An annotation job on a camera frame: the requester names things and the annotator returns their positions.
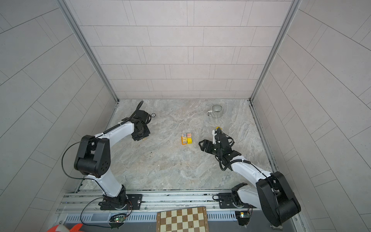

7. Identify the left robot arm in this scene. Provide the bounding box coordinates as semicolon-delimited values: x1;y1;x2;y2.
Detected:
74;109;152;210

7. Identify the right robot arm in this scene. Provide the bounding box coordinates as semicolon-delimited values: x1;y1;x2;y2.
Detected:
199;128;301;227

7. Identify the striped ceramic mug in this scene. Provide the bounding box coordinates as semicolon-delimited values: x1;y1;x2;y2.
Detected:
207;104;224;119

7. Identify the right circuit board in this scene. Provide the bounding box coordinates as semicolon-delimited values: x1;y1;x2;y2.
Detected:
235;211;251;226

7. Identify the circuit board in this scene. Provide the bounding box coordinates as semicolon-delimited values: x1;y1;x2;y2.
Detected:
235;211;251;226
109;213;127;223

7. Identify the checkered chess board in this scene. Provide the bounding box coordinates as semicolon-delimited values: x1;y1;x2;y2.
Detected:
156;206;210;232

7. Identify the left circuit board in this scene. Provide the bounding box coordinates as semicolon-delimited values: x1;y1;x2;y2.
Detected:
109;213;127;223

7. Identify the metal clamp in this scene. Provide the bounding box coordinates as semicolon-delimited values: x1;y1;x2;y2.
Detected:
271;224;283;231

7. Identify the red white object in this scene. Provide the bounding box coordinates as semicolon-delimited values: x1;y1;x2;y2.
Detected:
47;223;83;232

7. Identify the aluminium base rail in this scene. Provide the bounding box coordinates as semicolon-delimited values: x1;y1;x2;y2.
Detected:
56;189;305;232

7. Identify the aluminium corner post right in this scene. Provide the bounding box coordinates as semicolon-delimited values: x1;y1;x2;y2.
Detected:
249;0;302;102

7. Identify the aluminium corner post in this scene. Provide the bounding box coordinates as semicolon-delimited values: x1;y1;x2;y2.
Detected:
249;0;302;102
56;0;120;104

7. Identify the aluminium corner post left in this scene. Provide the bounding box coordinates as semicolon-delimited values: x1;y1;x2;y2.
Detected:
56;0;120;104

